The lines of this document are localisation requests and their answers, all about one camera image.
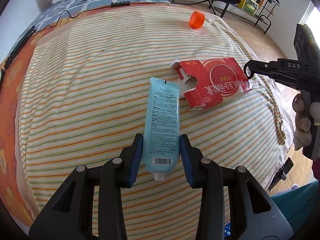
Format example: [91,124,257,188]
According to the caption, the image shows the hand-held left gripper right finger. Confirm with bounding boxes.
[179,134,293,240]

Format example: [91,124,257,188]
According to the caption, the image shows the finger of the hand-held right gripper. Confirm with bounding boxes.
[244,59,278,77]
[267,73,308,90]

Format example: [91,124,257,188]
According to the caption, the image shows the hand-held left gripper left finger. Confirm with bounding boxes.
[29,133,144,240]

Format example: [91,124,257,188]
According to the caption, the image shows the red cardboard box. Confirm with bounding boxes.
[170,57,253,112]

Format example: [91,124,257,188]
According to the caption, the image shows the light blue cream tube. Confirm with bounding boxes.
[142,77,180,181]

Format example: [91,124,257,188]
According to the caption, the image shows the blue plastic basket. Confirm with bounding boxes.
[223,221,234,238]

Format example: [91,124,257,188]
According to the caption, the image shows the person's right hand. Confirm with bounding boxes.
[292,94,320,152]

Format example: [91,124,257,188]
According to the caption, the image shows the bright window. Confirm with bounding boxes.
[299,1,320,33]

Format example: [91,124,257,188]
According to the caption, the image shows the black clothes rack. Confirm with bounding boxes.
[220,0,288,34]

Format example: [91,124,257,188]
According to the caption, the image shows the yellow plastic crate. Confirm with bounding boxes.
[237,0,259,15]

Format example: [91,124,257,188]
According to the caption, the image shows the orange bottle cap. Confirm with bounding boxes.
[189,11,205,29]

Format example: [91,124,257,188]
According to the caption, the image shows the striped yellow towel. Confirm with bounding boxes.
[15,5,288,240]

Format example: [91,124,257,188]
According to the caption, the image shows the black flat device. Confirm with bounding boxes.
[268,157,294,192]

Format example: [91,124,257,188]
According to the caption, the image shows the teal trousers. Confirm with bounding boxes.
[270,181,320,240]

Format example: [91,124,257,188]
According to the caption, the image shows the orange floral bed sheet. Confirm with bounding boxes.
[0,5,105,228]

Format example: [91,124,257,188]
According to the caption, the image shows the black cable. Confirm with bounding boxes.
[37,1,170,32]

